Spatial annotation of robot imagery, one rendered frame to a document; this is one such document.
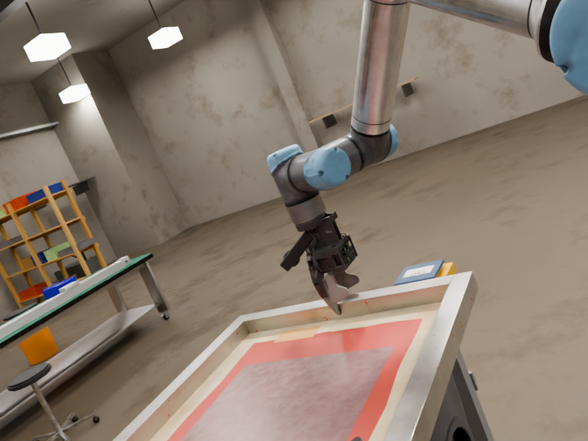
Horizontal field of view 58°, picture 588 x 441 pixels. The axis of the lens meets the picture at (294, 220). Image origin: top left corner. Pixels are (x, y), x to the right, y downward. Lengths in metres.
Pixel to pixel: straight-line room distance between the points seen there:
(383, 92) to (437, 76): 9.13
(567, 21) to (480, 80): 9.45
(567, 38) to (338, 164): 0.52
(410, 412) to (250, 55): 10.85
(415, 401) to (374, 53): 0.55
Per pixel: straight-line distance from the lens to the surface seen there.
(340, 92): 10.63
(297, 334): 1.18
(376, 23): 0.91
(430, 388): 0.77
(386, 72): 0.95
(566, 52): 0.54
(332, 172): 0.95
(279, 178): 1.05
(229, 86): 11.75
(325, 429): 0.84
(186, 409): 1.11
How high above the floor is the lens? 1.40
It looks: 10 degrees down
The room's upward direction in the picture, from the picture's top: 23 degrees counter-clockwise
